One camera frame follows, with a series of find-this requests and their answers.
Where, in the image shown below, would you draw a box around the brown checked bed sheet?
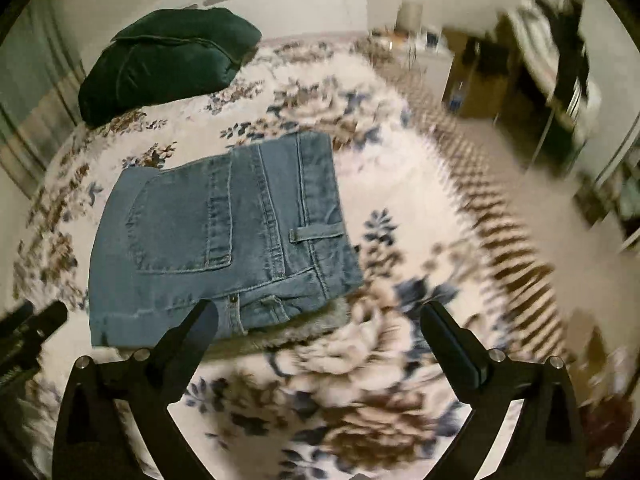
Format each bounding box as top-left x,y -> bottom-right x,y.
375,70 -> 571,361

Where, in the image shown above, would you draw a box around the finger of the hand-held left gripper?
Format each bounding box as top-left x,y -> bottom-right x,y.
10,301 -> 68,344

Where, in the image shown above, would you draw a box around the black clothes with white stripes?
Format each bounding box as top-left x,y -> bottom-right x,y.
540,0 -> 591,116

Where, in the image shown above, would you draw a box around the blue denim pants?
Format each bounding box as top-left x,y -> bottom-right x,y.
89,131 -> 365,348

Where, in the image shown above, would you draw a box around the large brown cardboard box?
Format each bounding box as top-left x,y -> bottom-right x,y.
442,30 -> 521,121

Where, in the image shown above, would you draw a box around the white nightstand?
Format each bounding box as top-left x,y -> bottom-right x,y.
400,35 -> 453,96

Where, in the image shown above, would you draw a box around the white wardrobe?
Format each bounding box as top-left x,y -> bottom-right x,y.
565,0 -> 640,256

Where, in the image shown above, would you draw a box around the folded grey fleece cloth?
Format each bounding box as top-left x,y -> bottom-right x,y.
210,300 -> 353,361

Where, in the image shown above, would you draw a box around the white padded jacket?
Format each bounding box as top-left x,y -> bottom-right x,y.
510,0 -> 601,141

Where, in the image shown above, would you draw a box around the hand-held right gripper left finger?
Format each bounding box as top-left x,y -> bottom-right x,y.
51,299 -> 221,480

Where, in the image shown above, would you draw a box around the metal folding chair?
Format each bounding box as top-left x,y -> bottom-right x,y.
492,105 -> 591,176

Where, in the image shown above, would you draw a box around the beige table lamp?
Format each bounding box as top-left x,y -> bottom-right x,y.
397,1 -> 425,33

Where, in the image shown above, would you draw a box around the dark green duvet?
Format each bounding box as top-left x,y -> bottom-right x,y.
78,7 -> 262,127

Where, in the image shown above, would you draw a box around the striped curtain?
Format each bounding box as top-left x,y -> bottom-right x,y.
0,0 -> 86,196

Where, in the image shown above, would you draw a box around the floral blanket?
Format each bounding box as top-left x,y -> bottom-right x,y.
12,35 -> 501,480

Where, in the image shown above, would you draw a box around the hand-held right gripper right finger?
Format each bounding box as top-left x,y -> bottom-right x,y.
420,301 -> 587,480

